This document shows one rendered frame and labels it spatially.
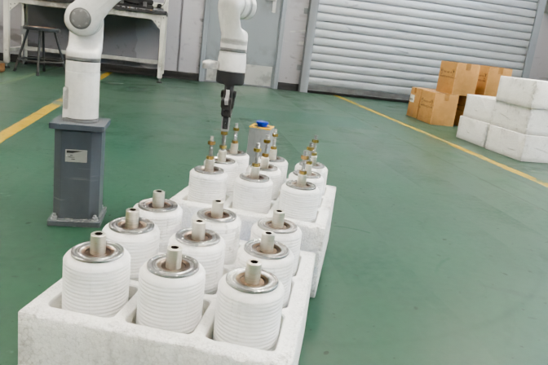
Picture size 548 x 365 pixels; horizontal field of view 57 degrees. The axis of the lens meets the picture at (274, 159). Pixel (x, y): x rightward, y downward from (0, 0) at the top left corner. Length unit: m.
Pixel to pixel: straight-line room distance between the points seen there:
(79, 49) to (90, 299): 0.88
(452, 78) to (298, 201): 3.99
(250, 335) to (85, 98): 0.96
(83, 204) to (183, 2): 5.06
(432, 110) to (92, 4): 3.96
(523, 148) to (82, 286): 3.32
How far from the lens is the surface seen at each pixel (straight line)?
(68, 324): 0.79
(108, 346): 0.78
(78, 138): 1.52
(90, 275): 0.78
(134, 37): 6.47
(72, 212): 1.58
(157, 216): 0.97
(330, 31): 6.66
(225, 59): 1.33
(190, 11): 6.45
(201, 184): 1.26
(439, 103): 5.04
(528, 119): 3.78
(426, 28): 7.12
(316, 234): 1.20
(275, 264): 0.82
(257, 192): 1.23
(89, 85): 1.52
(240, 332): 0.73
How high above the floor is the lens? 0.59
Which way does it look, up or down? 13 degrees down
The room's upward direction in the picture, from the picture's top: 7 degrees clockwise
